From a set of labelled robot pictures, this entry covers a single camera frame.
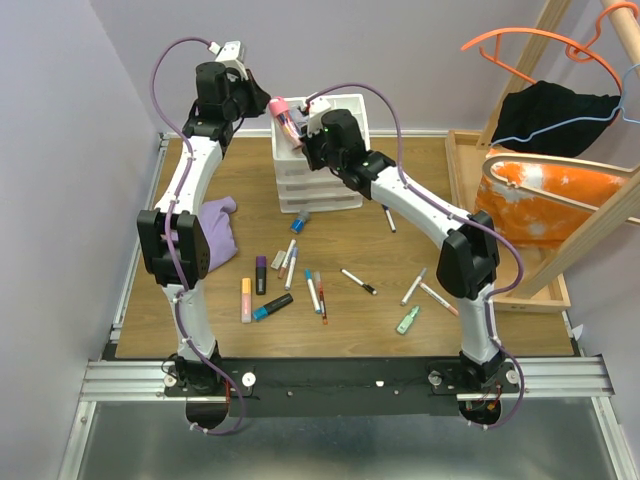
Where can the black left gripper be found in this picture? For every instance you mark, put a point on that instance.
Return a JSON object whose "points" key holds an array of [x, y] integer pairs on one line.
{"points": [[259, 97]]}

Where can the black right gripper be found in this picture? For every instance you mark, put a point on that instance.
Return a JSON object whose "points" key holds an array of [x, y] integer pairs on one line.
{"points": [[307, 149]]}

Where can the pink cap pencil tube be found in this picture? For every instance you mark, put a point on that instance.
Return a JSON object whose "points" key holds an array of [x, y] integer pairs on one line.
{"points": [[280, 112]]}

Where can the black cap white marker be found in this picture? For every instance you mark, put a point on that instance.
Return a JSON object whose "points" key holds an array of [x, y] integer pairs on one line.
{"points": [[369, 288]]}

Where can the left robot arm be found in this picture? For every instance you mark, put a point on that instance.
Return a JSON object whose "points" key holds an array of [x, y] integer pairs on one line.
{"points": [[174, 246]]}

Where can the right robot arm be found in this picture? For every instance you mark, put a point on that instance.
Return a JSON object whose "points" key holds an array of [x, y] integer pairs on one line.
{"points": [[468, 259]]}

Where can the blue cap white marker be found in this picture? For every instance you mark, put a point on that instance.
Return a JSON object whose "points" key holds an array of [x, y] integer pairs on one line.
{"points": [[389, 218]]}

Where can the salmon tip white pen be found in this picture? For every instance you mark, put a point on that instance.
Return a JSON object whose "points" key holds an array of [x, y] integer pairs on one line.
{"points": [[284, 264]]}

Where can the light blue white pen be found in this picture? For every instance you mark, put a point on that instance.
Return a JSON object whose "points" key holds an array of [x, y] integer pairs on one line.
{"points": [[291, 269]]}

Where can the purple cloth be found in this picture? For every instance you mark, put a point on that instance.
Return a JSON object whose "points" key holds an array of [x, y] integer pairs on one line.
{"points": [[215, 221]]}

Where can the blue cap white pen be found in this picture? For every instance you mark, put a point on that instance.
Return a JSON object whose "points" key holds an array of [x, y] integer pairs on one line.
{"points": [[312, 291]]}

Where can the orange red pen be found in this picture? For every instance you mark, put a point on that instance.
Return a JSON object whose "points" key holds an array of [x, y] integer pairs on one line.
{"points": [[321, 296]]}

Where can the purple black highlighter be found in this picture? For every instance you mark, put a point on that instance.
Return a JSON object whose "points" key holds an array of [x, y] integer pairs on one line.
{"points": [[260, 275]]}

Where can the wooden hanger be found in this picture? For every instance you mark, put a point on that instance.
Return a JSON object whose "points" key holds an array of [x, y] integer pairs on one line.
{"points": [[559, 165]]}

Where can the grey white marker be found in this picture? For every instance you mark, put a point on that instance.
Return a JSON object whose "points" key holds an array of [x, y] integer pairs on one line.
{"points": [[414, 285]]}

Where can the orange pink highlighter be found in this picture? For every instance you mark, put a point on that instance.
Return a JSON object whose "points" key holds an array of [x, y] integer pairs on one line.
{"points": [[246, 300]]}

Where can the pink white marker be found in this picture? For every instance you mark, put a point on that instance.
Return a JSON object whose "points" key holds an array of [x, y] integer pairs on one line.
{"points": [[438, 298]]}

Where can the blue black highlighter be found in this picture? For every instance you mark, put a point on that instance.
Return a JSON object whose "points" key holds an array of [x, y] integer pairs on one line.
{"points": [[272, 307]]}

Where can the green stapler remover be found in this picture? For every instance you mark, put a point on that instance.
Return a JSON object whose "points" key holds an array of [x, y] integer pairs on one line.
{"points": [[407, 321]]}

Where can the black garment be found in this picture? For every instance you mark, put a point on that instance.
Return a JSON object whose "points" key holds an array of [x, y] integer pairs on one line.
{"points": [[555, 115]]}

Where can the orange white tie-dye garment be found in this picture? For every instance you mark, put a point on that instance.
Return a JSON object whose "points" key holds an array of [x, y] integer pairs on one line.
{"points": [[540, 200]]}

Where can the orange plastic hanger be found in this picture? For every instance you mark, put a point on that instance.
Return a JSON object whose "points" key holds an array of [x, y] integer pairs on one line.
{"points": [[623, 16]]}

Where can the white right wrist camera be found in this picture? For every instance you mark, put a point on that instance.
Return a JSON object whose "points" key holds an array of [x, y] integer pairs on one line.
{"points": [[316, 112]]}

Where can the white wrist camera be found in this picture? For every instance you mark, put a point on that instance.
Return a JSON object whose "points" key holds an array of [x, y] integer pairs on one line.
{"points": [[316, 112], [231, 55]]}

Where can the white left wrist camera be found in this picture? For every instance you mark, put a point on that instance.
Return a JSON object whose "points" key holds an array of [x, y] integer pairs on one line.
{"points": [[231, 55]]}

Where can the aluminium frame rail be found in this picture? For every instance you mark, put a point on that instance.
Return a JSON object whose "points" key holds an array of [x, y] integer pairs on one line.
{"points": [[539, 378]]}

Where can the wooden clothes rack frame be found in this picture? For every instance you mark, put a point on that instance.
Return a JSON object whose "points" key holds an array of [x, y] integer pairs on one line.
{"points": [[548, 119]]}

